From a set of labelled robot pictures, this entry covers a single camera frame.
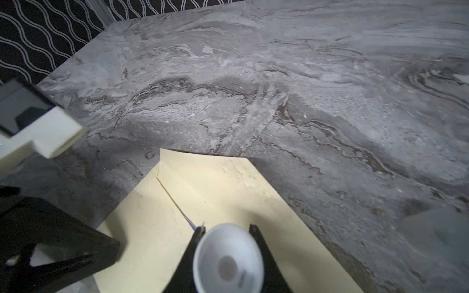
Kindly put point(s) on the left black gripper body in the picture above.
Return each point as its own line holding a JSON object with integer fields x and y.
{"x": 17, "y": 244}

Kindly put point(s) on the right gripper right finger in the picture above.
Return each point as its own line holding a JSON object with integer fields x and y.
{"x": 274, "y": 281}

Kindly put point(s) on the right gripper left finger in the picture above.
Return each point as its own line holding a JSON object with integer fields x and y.
{"x": 182, "y": 280}

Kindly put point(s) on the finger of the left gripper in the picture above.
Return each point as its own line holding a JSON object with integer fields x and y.
{"x": 86, "y": 251}

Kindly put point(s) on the white glue stick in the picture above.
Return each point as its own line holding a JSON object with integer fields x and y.
{"x": 228, "y": 260}

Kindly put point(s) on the blue bordered white letter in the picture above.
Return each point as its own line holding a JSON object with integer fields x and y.
{"x": 191, "y": 224}

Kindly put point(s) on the cream yellow envelope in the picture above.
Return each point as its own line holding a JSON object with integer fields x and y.
{"x": 210, "y": 190}

